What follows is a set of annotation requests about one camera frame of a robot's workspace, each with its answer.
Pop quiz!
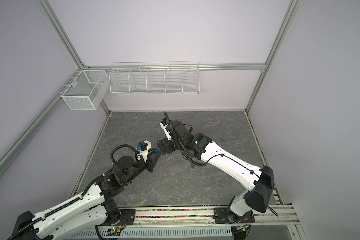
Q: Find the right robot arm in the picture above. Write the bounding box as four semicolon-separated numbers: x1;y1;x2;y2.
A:
158;118;275;222

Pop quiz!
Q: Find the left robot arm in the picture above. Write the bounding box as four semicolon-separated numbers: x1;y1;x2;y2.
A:
9;153;161;240

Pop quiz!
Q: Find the white mesh box basket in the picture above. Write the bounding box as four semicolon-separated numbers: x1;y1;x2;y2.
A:
62;70;109;111

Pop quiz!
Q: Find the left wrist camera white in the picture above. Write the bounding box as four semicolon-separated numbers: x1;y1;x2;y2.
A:
136;141;152;165

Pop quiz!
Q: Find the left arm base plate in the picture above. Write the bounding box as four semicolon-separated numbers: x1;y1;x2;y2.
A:
107;209;136;226

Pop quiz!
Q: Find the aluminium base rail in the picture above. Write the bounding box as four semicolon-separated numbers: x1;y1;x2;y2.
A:
47;206;301;230

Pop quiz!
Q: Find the white wire shelf basket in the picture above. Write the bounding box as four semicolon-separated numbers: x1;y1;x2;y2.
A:
109;62;200;94

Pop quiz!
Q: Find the aluminium frame profile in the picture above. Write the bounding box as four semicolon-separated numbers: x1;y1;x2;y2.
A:
0;1;302;178

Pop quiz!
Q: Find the white vented cable duct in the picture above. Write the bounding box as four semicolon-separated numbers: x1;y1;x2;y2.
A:
65;227;234;240

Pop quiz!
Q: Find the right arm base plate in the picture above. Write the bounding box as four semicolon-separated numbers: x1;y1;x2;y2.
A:
213;208;255;224

